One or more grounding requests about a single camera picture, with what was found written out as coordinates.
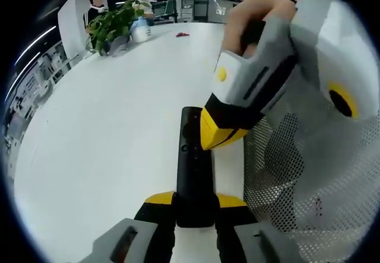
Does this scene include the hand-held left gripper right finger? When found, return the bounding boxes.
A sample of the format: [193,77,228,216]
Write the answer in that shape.
[213,193,302,263]

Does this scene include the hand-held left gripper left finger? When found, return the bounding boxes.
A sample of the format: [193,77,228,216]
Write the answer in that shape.
[78,191,178,263]

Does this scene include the black remote control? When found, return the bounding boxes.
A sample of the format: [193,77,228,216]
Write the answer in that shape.
[176,106,216,229]

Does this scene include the person's right hand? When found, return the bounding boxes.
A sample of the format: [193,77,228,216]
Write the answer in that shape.
[221,0,298,59]

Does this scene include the grey mesh office chair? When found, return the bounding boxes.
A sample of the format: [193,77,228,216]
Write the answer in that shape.
[242,102,380,263]

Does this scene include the white spray bottle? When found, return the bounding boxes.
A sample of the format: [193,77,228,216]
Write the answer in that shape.
[130,15,153,43]

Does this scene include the grey plant pot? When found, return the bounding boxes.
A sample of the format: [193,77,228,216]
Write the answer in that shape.
[109,35,132,57]

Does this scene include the green leafy plant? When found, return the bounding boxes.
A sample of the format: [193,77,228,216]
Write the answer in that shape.
[85,0,150,57]

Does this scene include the white pillar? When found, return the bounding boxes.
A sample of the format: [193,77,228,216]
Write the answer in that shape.
[57,0,93,65]

